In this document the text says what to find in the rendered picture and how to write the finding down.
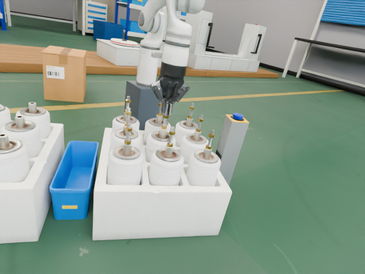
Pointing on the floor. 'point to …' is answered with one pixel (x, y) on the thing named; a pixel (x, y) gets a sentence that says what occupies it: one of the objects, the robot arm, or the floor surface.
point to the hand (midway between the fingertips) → (167, 108)
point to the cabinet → (100, 9)
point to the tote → (107, 30)
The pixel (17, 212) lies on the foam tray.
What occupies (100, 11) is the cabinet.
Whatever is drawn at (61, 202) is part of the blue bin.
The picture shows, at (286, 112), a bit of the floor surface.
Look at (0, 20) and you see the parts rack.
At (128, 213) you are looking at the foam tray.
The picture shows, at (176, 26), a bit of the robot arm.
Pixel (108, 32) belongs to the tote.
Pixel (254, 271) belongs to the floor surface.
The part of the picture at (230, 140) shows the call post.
